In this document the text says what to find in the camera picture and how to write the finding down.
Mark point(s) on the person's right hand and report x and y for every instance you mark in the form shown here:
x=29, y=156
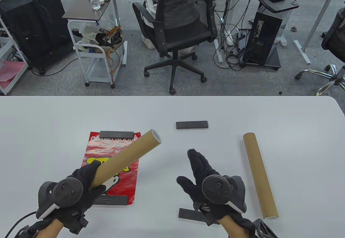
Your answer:
x=199, y=167

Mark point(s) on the person's left hand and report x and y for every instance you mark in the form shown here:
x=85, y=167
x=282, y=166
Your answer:
x=83, y=176

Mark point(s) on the black handheld controller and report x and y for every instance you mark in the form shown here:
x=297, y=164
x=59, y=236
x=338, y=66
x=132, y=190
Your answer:
x=66, y=192
x=217, y=189

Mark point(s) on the red cartoon face poster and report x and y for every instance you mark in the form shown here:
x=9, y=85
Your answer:
x=99, y=151

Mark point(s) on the black rectangular weight bar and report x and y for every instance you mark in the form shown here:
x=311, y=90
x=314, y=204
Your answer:
x=113, y=200
x=192, y=125
x=116, y=134
x=188, y=214

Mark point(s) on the brown cardboard mailing tube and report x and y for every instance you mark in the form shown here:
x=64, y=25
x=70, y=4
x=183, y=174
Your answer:
x=129, y=154
x=258, y=173

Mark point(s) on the person's left forearm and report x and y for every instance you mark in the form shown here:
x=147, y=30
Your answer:
x=52, y=228

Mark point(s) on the person's right forearm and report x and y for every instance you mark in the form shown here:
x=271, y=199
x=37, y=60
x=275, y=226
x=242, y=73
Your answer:
x=234, y=228

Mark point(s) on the white metal rack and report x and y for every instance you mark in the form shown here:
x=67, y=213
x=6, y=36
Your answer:
x=18, y=80

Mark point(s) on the white rolling cart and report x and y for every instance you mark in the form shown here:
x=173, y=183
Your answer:
x=91, y=56

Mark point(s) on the pink sheet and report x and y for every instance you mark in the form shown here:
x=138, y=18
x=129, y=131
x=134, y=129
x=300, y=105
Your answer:
x=10, y=70

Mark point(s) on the black mesh office chair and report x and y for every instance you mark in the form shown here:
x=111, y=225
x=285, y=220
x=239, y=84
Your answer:
x=186, y=33

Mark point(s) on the black computer tower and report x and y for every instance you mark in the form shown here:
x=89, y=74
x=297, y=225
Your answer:
x=264, y=35

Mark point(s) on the chrome chair base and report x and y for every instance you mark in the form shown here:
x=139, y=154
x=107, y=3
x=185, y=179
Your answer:
x=318, y=72

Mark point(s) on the white desk leg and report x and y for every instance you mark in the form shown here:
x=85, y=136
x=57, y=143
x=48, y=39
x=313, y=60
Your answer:
x=302, y=51

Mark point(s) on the large black cabinet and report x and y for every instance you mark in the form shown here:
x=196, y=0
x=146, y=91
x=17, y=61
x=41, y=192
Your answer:
x=35, y=24

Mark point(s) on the brown side table top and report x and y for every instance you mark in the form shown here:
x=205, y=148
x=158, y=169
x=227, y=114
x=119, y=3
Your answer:
x=83, y=8

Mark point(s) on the silver metal pole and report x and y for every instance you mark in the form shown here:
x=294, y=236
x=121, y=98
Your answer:
x=114, y=6

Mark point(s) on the black padded chair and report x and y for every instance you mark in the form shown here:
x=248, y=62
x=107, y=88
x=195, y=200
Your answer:
x=337, y=38

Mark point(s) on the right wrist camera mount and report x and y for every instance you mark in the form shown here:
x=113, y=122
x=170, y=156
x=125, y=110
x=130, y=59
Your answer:
x=262, y=228

